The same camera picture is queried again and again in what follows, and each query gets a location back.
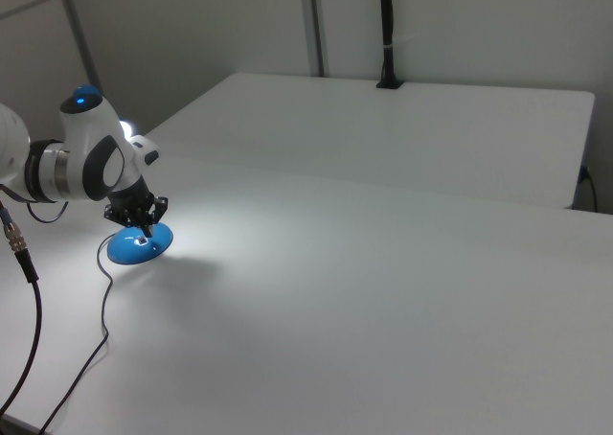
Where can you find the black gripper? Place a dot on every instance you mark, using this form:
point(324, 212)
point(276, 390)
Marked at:
point(125, 205)

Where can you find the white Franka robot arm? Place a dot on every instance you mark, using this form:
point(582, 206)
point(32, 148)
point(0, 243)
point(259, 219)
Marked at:
point(81, 157)

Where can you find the white side table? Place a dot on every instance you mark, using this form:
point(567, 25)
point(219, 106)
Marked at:
point(383, 128)

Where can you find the black pole with clamp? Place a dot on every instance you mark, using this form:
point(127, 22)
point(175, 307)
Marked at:
point(388, 32)

